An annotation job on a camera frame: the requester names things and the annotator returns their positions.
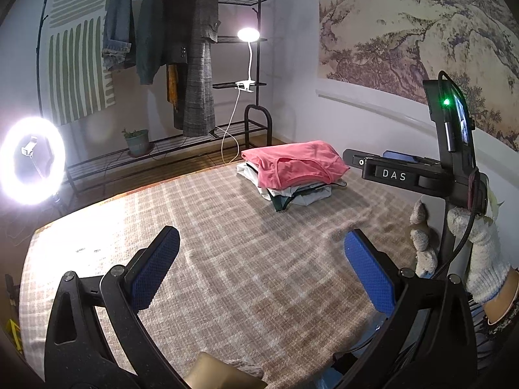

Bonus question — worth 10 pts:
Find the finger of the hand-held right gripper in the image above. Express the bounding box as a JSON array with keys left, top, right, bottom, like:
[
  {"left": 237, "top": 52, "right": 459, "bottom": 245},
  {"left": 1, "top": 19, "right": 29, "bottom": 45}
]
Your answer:
[
  {"left": 381, "top": 150, "right": 426, "bottom": 163},
  {"left": 343, "top": 149, "right": 367, "bottom": 168}
]

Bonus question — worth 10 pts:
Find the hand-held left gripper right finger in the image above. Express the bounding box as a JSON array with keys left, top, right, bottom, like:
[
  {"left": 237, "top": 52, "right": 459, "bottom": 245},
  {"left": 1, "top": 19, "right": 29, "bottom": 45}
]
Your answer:
[{"left": 334, "top": 229, "right": 479, "bottom": 389}]

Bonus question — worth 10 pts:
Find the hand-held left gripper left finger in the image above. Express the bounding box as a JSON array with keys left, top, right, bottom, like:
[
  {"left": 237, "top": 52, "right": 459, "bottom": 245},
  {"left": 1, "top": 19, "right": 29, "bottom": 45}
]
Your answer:
[{"left": 44, "top": 225, "right": 191, "bottom": 389}]

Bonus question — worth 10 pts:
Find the pink shirt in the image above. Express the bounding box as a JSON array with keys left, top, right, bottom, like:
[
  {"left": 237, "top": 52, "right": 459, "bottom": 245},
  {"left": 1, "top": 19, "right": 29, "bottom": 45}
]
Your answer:
[{"left": 241, "top": 140, "right": 350, "bottom": 189}]

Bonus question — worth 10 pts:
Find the person's left forearm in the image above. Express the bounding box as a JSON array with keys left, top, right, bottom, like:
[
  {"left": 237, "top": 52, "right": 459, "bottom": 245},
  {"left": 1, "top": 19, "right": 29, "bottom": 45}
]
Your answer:
[{"left": 184, "top": 352, "right": 268, "bottom": 389}]

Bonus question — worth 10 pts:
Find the person's right forearm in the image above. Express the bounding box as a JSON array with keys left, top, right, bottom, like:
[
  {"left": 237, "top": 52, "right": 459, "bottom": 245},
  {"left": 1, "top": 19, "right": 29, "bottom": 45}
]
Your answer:
[{"left": 484, "top": 269, "right": 519, "bottom": 327}]

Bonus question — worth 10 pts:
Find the black metal clothes rack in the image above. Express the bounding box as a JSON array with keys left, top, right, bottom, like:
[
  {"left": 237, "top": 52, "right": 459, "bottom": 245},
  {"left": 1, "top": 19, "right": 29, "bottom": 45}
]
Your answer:
[{"left": 36, "top": 0, "right": 272, "bottom": 199}]

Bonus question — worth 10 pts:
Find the person's right hand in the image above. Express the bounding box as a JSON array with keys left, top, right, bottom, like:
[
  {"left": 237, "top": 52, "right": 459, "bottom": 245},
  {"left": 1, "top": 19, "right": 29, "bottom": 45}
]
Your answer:
[{"left": 409, "top": 200, "right": 512, "bottom": 305}]

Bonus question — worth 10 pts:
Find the white garment with dark trim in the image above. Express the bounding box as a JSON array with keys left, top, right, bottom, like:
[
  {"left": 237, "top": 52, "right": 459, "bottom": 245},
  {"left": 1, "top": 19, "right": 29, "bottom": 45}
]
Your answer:
[{"left": 259, "top": 182, "right": 348, "bottom": 213}]

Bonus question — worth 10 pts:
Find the beige plaid blanket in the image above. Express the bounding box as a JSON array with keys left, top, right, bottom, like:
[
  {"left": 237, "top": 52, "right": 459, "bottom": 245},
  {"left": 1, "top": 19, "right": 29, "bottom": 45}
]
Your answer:
[{"left": 18, "top": 158, "right": 447, "bottom": 389}]

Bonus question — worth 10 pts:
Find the white folded shirt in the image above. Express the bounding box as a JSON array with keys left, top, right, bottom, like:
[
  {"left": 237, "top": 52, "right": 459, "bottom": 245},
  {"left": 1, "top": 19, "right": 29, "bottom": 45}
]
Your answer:
[{"left": 237, "top": 162, "right": 269, "bottom": 201}]

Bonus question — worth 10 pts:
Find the small potted plant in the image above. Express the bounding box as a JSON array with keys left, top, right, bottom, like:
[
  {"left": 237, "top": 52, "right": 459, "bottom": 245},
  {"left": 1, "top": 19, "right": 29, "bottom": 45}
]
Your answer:
[{"left": 122, "top": 127, "right": 151, "bottom": 158}]

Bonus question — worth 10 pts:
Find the white clip lamp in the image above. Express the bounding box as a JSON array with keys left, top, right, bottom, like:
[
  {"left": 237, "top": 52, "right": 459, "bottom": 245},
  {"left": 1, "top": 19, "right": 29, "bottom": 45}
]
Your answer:
[{"left": 236, "top": 28, "right": 261, "bottom": 94}]

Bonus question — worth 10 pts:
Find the grey plaid coat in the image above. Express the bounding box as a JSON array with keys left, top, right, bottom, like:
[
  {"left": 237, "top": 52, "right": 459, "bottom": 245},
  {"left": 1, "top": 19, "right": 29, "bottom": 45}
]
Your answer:
[{"left": 174, "top": 0, "right": 222, "bottom": 137}]

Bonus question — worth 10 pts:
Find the yellow scarf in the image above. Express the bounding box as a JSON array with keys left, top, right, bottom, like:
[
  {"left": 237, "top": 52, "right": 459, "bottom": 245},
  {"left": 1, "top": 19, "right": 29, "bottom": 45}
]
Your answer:
[{"left": 166, "top": 64, "right": 180, "bottom": 110}]

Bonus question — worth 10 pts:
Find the black jacket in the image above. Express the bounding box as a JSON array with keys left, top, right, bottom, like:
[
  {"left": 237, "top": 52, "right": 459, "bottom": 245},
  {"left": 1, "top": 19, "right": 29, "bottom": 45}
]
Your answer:
[{"left": 161, "top": 0, "right": 191, "bottom": 65}]

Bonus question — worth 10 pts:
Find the dark green jacket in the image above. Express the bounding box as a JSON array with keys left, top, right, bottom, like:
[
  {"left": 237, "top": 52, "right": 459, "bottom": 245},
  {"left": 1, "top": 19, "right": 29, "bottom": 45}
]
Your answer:
[{"left": 135, "top": 0, "right": 165, "bottom": 86}]

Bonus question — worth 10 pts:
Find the blue denim jacket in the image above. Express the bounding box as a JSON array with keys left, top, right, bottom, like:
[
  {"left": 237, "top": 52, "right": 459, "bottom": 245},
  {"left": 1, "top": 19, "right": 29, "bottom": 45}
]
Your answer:
[{"left": 101, "top": 0, "right": 136, "bottom": 71}]

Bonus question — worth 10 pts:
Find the landscape painting wall poster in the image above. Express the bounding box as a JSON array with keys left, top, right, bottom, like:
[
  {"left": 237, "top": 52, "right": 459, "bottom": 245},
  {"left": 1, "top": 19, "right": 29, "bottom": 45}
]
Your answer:
[{"left": 317, "top": 0, "right": 519, "bottom": 152}]

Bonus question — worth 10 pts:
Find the white lamp cable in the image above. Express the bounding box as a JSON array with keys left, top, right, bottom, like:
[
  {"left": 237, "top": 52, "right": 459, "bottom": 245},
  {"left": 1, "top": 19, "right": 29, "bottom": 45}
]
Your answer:
[{"left": 221, "top": 89, "right": 241, "bottom": 165}]

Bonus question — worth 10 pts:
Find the white ring light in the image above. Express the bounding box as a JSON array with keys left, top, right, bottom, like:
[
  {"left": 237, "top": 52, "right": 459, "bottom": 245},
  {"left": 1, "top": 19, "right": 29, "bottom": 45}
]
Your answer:
[{"left": 0, "top": 117, "right": 66, "bottom": 206}]

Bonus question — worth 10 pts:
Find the yellow metal frame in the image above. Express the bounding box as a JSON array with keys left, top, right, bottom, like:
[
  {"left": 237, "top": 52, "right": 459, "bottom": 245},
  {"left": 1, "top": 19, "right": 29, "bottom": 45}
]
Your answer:
[{"left": 7, "top": 319, "right": 22, "bottom": 351}]

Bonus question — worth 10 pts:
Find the green striped wall hanging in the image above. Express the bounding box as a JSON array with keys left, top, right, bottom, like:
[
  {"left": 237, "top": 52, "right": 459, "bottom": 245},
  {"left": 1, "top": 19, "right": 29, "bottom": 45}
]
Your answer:
[{"left": 48, "top": 0, "right": 122, "bottom": 126}]

